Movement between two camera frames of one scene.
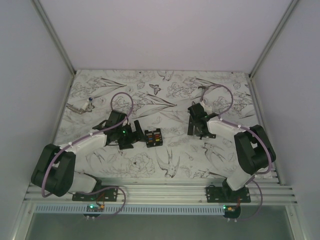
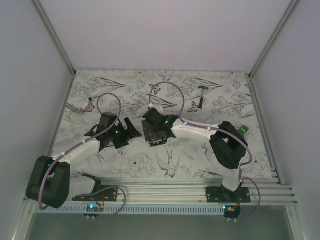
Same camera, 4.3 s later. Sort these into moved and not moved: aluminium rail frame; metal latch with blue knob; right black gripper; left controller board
Moved: right black gripper
Not moved: left controller board; aluminium rail frame; metal latch with blue knob
